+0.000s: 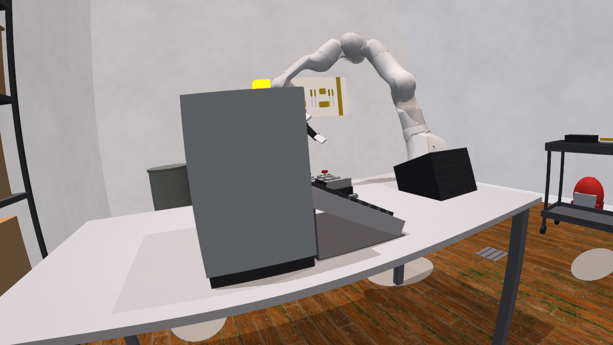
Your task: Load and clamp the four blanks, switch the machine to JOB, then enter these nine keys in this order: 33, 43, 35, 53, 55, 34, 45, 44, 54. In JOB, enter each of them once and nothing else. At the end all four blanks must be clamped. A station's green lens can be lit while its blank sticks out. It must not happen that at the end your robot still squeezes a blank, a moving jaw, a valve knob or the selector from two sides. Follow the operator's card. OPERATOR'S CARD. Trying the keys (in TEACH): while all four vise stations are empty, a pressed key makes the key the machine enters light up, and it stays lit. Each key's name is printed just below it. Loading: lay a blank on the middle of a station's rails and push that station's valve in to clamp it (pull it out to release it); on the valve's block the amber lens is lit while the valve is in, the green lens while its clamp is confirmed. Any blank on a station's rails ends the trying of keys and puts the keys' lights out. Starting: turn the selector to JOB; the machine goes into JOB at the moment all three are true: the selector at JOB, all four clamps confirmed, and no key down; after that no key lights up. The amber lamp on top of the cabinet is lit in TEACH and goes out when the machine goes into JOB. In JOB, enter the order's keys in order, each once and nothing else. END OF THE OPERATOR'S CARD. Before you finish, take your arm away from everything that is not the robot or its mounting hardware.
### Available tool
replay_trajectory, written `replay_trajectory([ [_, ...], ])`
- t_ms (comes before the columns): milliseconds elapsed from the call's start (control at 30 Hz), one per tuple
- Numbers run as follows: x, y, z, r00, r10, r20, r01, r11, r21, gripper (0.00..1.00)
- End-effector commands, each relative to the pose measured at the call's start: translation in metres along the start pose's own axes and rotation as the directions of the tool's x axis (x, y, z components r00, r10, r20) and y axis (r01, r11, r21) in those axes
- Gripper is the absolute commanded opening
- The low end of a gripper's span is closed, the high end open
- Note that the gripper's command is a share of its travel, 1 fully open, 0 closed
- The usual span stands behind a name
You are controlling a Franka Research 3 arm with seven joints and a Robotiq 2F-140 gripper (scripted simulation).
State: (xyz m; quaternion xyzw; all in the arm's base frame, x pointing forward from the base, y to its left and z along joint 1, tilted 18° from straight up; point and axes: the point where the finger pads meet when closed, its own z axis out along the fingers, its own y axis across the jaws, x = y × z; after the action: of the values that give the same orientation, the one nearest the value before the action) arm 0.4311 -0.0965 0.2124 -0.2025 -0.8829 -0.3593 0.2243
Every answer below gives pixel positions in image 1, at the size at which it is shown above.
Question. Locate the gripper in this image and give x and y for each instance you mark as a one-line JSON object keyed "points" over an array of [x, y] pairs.
{"points": [[312, 133]]}

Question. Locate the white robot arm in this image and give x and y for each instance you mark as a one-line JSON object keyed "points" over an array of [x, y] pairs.
{"points": [[353, 48]]}

